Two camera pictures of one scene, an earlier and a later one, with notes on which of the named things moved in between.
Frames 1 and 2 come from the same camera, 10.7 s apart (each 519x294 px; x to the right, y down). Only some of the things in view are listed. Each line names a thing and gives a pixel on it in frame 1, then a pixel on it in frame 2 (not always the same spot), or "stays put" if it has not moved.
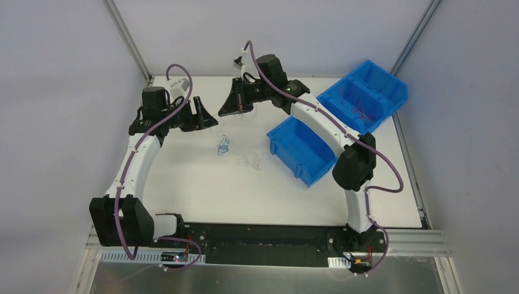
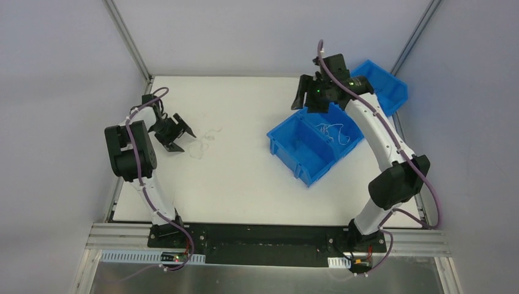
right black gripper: [241, 96] to [315, 92]
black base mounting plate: [275, 244] stays put
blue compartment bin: [361, 100] stays put
